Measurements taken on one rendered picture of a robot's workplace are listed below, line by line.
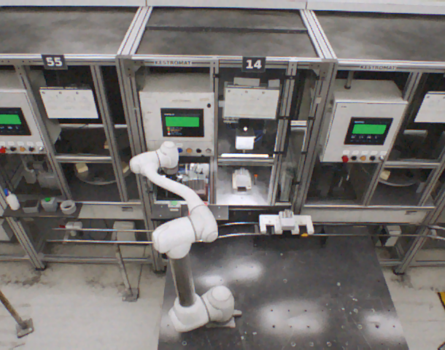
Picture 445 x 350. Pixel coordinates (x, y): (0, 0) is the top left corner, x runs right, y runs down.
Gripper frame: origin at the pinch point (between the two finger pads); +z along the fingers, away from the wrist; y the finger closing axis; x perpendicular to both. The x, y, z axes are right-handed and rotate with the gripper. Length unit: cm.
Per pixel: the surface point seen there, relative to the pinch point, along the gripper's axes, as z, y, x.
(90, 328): 114, 69, 42
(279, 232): 27, -73, 11
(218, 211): 22.1, -30.5, -3.9
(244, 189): 22, -49, -25
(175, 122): -52, -4, -8
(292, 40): -88, -72, -42
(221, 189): 22.2, -32.6, -24.9
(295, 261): 44, -85, 22
